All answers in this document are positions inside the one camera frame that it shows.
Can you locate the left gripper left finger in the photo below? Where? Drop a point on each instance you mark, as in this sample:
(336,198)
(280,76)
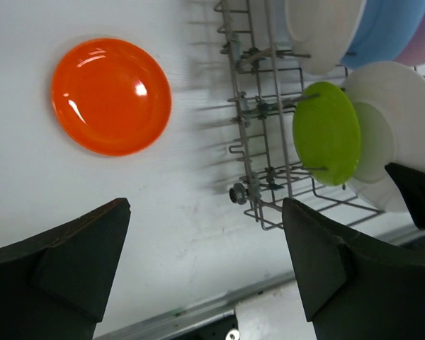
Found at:
(56,284)

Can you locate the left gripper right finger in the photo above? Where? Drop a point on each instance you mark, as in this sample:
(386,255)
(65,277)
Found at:
(354,286)

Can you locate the lime green plate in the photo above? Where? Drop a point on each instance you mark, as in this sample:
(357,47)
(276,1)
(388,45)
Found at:
(327,134)

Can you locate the white plate teal rim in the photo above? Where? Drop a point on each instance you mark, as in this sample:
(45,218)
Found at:
(389,99)

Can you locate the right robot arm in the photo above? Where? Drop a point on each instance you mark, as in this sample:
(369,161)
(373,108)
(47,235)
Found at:
(411,184)

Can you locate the white plate orange sunburst pattern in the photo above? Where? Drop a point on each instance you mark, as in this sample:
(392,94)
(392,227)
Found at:
(321,31)

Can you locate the blue plate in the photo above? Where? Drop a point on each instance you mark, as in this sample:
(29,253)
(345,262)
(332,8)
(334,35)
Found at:
(386,28)

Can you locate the front aluminium rail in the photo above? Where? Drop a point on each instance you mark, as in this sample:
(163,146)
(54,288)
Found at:
(173,281)

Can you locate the grey wire dish rack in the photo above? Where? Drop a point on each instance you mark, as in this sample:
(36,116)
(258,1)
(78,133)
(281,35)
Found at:
(263,85)

